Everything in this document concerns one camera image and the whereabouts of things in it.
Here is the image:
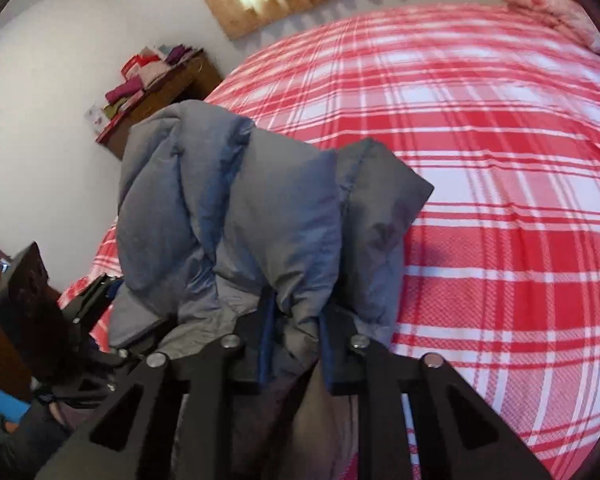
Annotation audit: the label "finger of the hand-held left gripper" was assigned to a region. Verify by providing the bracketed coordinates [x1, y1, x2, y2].
[40, 345, 148, 407]
[57, 274, 126, 331]

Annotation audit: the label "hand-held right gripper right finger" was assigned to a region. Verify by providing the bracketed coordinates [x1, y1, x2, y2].
[317, 305, 553, 480]

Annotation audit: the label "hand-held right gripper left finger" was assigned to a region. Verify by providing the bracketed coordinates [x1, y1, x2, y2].
[35, 292, 278, 480]

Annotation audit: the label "grey-blue puffer jacket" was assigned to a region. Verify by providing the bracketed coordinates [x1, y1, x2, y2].
[107, 100, 435, 480]

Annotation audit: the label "person's left forearm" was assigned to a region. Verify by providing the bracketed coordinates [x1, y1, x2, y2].
[7, 392, 86, 468]

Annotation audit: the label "magenta folded clothes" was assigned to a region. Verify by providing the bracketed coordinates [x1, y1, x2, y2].
[105, 77, 144, 104]

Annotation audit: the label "dark wooden cabinet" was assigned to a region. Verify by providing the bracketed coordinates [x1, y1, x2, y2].
[0, 230, 63, 403]

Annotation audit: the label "person's blue clothing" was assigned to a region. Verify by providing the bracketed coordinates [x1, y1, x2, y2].
[0, 379, 32, 423]

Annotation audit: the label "white card with red print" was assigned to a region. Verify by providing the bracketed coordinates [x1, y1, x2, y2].
[83, 104, 107, 132]

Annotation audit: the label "brown wooden desk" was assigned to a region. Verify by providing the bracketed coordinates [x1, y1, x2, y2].
[96, 50, 224, 161]

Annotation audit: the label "pink quilted cloth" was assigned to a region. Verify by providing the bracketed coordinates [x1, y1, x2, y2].
[137, 62, 169, 87]

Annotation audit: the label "red gift box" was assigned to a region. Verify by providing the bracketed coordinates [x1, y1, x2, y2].
[121, 54, 152, 80]

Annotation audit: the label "red plaid bed sheet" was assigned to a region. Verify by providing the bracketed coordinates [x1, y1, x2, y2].
[57, 2, 600, 480]

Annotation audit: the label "pink floral folded quilt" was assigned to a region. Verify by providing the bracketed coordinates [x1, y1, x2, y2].
[499, 0, 600, 56]

